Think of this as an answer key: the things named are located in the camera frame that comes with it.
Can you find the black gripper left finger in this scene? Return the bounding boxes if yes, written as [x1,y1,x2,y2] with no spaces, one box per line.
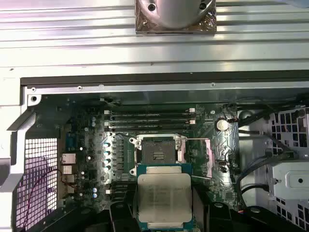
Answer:
[36,183,141,232]

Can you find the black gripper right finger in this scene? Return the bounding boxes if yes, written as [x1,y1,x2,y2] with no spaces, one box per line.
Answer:
[192,183,309,232]

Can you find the silver CPU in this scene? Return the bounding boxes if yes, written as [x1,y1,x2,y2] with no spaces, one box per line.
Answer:
[136,164,194,230]

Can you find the CPU socket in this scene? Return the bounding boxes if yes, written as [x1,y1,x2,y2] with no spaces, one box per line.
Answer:
[128,134,188,176]

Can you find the silver port block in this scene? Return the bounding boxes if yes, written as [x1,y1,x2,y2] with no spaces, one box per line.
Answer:
[61,153,78,165]

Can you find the grey metal drive cage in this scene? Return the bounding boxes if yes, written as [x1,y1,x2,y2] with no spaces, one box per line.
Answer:
[267,106,309,232]

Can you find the blue port block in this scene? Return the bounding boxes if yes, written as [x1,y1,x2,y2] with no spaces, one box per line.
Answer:
[64,133,80,152]

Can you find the silver coin battery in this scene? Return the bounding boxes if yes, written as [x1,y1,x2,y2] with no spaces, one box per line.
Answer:
[215,118,229,132]

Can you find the green motherboard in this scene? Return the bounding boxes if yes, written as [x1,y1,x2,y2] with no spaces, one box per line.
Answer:
[56,95,241,218]

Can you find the black grey PC case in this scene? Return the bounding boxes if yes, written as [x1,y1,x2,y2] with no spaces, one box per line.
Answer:
[0,70,309,232]

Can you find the grey internal cable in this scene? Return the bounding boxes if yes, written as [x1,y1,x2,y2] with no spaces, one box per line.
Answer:
[236,154,271,211]

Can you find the thin red wire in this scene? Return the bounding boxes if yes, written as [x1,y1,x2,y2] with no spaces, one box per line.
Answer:
[23,168,64,230]

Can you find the black internal cable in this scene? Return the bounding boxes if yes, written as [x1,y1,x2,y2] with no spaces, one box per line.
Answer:
[238,128,295,155]

